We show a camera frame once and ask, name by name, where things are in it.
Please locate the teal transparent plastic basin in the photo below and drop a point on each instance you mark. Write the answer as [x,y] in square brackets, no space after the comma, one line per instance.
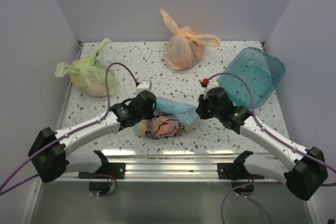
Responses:
[251,72]

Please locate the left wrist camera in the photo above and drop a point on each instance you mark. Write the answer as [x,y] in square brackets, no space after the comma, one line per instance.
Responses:
[145,85]

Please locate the orange plastic bag with fruit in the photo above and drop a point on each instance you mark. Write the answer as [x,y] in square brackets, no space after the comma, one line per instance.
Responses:
[186,48]

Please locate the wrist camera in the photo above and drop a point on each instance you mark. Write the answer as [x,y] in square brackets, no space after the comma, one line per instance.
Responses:
[207,85]
[145,85]

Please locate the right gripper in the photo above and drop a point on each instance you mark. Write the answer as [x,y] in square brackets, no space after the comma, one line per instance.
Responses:
[200,109]

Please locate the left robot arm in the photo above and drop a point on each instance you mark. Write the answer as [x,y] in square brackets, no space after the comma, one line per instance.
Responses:
[52,153]

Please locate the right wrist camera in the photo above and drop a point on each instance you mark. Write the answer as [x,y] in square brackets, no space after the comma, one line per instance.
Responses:
[207,85]

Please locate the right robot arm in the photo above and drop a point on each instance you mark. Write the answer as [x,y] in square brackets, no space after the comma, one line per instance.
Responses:
[301,169]

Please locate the blue plastic bag with fruit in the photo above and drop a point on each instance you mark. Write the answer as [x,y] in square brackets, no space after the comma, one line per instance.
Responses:
[171,119]

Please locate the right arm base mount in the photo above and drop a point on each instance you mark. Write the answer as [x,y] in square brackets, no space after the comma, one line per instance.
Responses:
[236,170]

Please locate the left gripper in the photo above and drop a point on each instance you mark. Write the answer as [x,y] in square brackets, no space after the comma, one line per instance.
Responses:
[149,114]

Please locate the green plastic bag with fruit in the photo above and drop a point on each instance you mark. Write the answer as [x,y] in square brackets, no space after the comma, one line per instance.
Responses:
[89,74]

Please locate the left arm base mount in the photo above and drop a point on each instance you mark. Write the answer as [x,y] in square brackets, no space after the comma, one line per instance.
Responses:
[106,169]

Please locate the aluminium front rail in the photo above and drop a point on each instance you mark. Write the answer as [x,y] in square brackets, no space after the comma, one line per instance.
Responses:
[169,167]

